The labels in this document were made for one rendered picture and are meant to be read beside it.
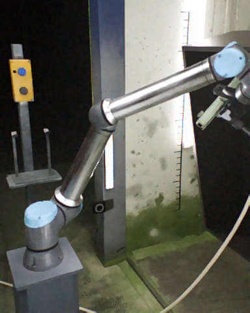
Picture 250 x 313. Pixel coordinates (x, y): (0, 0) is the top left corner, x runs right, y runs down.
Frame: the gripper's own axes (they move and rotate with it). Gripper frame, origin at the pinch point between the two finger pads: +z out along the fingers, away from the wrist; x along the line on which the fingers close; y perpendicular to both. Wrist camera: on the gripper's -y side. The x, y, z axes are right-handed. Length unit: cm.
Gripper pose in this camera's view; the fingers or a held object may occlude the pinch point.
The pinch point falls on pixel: (220, 111)
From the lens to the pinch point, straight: 170.1
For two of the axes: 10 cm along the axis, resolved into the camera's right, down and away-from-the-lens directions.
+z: -1.4, 3.0, 9.5
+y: 7.7, 6.3, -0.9
